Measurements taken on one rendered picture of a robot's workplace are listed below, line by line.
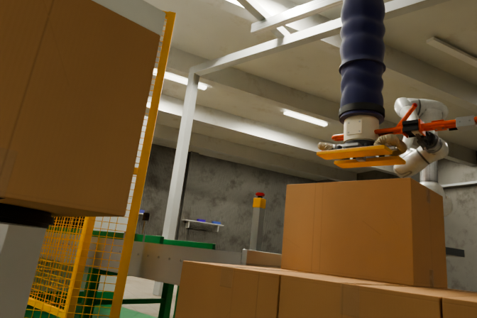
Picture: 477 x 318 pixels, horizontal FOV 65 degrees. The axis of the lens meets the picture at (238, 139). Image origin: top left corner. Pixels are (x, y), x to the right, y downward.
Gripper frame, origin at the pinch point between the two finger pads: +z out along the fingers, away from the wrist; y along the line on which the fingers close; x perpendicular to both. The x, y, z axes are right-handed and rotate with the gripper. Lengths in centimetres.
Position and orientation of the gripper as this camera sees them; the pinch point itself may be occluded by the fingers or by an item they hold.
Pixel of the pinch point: (416, 128)
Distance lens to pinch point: 191.9
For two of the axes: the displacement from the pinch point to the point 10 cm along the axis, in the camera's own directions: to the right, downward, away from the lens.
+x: -7.5, 1.2, 6.5
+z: -6.5, -2.9, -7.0
